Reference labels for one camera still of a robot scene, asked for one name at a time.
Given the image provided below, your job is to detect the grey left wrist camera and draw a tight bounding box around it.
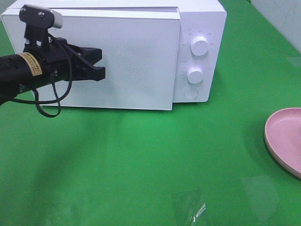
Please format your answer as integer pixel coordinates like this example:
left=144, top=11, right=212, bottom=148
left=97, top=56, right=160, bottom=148
left=19, top=4, right=63, bottom=52

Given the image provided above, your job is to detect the white microwave oven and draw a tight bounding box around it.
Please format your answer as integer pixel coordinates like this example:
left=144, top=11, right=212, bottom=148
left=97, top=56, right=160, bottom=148
left=1, top=0, right=227, bottom=105

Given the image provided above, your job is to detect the white microwave door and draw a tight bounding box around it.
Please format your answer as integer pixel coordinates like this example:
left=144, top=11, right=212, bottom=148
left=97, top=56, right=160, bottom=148
left=0, top=8, right=181, bottom=111

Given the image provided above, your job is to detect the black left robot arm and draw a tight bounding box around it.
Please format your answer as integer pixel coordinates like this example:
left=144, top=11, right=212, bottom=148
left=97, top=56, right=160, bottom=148
left=0, top=37, right=105, bottom=104

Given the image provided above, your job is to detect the pink plate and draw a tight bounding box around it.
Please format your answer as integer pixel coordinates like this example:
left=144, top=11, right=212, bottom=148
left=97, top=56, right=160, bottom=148
left=264, top=107, right=301, bottom=178

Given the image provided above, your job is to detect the white microwave knob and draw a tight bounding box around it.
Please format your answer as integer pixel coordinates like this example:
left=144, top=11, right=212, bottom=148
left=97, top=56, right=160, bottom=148
left=186, top=67, right=204, bottom=84
left=190, top=35, right=209, bottom=57

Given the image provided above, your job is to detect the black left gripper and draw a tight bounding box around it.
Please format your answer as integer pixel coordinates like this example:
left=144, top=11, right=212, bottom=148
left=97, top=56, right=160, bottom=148
left=22, top=37, right=106, bottom=82

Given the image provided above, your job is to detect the clear tape patch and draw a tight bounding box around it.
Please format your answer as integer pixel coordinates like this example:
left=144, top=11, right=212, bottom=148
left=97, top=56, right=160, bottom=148
left=172, top=189, right=209, bottom=226

